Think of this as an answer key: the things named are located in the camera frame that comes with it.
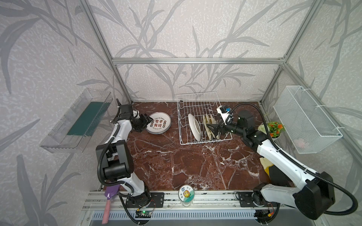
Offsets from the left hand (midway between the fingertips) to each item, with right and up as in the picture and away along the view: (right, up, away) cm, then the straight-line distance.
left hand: (150, 120), depth 90 cm
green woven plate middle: (+38, -1, -1) cm, 38 cm away
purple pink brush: (-18, -38, -14) cm, 44 cm away
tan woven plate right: (+40, 0, -1) cm, 40 cm away
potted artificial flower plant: (+78, -6, -5) cm, 78 cm away
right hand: (+38, +1, -14) cm, 40 cm away
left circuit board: (+2, -48, -19) cm, 51 cm away
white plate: (+4, -3, +15) cm, 16 cm away
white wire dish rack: (+30, +6, +22) cm, 37 cm away
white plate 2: (+29, -4, -2) cm, 29 cm away
